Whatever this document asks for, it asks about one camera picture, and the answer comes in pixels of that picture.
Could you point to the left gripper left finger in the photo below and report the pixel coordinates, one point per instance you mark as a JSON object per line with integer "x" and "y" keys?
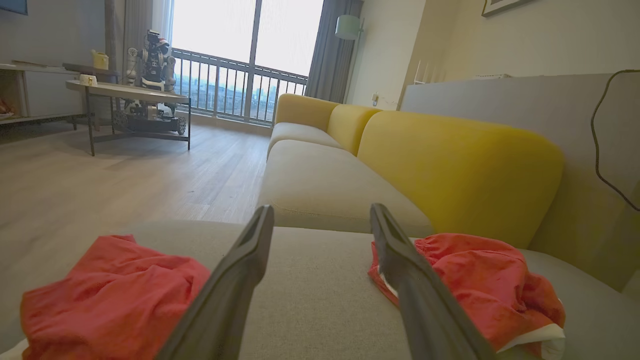
{"x": 225, "y": 305}

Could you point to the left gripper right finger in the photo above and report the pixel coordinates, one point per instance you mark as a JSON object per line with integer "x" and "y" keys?
{"x": 425, "y": 310}

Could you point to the red basketball jersey white sleeves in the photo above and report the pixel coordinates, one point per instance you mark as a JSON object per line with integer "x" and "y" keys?
{"x": 100, "y": 300}

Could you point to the red shorts white trim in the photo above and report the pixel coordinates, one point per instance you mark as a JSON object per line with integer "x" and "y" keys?
{"x": 480, "y": 285}

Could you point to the grey couch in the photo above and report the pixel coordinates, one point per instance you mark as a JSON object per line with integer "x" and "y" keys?
{"x": 320, "y": 300}

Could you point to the large yellow sofa back cushion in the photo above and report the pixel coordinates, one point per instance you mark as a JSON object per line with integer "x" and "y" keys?
{"x": 460, "y": 170}

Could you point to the long beige sofa seat cushion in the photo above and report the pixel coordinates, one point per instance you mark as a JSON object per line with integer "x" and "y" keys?
{"x": 325, "y": 190}

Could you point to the short beige sofa seat cushion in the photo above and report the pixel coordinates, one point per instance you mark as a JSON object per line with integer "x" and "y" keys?
{"x": 297, "y": 134}

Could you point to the narrow yellow sofa back cushion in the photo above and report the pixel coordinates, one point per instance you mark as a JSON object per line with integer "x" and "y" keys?
{"x": 350, "y": 127}

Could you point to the yellow sofa armrest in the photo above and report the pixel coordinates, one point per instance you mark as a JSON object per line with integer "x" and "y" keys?
{"x": 302, "y": 110}

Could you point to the grey balcony railing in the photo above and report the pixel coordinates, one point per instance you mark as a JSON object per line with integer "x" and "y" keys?
{"x": 225, "y": 62}

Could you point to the white grey wheeled robot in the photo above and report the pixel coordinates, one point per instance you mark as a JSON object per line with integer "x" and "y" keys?
{"x": 152, "y": 65}

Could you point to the grey window curtain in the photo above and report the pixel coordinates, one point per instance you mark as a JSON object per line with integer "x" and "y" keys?
{"x": 332, "y": 65}
{"x": 137, "y": 25}

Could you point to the small white cup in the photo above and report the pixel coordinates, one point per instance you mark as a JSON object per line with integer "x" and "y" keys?
{"x": 88, "y": 80}

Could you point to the dark wooden side table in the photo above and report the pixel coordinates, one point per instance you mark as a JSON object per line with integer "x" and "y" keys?
{"x": 90, "y": 70}

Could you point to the yellow pitcher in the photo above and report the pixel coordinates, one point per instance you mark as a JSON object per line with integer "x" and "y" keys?
{"x": 100, "y": 60}

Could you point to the pale low TV cabinet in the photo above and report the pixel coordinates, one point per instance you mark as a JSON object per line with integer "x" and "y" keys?
{"x": 45, "y": 92}

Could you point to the floor lamp pale green shade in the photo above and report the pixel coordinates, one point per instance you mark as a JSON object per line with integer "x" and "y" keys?
{"x": 348, "y": 27}

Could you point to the wall power outlet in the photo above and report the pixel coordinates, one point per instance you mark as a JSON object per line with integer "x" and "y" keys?
{"x": 375, "y": 99}

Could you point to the framed wall picture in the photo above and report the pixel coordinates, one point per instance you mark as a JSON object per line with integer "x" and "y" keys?
{"x": 500, "y": 6}

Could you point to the wall mounted television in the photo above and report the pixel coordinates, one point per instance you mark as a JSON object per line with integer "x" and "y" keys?
{"x": 11, "y": 6}

